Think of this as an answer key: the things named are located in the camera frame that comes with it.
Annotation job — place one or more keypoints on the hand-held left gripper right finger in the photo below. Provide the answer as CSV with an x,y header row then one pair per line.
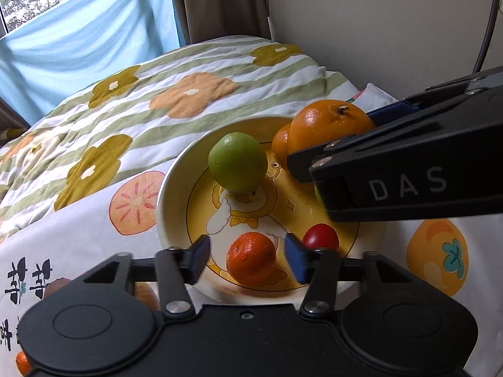
x,y
296,257

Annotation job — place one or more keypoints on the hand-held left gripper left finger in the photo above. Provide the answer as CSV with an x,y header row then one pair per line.
x,y
201,257

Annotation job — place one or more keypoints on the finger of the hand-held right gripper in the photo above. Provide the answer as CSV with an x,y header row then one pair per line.
x,y
393,112
393,133

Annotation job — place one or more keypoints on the red cherry tomato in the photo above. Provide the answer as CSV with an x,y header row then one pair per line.
x,y
320,237

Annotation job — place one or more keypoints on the small tangerine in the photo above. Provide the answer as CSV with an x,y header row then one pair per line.
x,y
250,259
22,363

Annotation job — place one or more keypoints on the yellow duck print bowl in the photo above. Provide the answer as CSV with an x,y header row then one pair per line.
x,y
177,212

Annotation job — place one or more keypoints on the large orange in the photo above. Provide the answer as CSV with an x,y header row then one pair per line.
x,y
326,123

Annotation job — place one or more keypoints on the medium orange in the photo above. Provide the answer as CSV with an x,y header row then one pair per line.
x,y
279,143

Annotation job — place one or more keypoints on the white fruit print cloth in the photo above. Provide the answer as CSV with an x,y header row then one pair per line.
x,y
78,243

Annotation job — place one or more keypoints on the floral striped blanket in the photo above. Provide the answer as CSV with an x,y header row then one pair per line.
x,y
118,125

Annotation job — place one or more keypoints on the brown curtain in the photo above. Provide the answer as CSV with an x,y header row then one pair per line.
x,y
220,4
10,114

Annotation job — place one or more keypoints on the floral pillow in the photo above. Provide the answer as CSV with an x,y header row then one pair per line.
x,y
10,135

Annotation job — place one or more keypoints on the light blue window cloth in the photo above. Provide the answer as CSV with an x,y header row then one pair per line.
x,y
78,39

